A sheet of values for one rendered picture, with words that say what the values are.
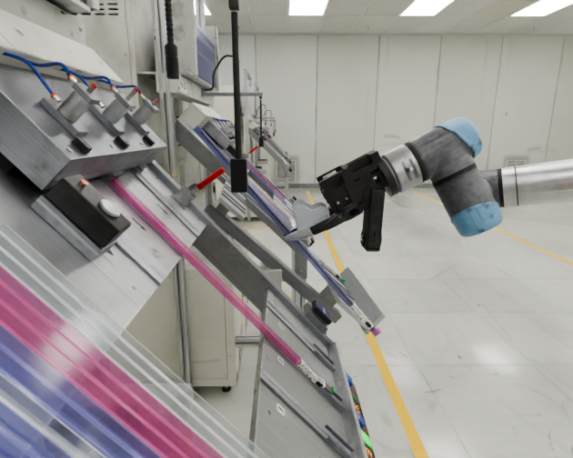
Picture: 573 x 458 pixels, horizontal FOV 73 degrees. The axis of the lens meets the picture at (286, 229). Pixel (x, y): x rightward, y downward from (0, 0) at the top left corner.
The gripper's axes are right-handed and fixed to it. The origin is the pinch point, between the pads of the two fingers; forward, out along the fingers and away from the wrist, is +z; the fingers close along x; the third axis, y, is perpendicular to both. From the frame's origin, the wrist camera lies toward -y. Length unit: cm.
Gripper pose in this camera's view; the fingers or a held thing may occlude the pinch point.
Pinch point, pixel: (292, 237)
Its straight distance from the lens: 70.5
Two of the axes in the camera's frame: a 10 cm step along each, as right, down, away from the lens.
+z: -8.9, 4.5, 1.1
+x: 0.1, 2.5, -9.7
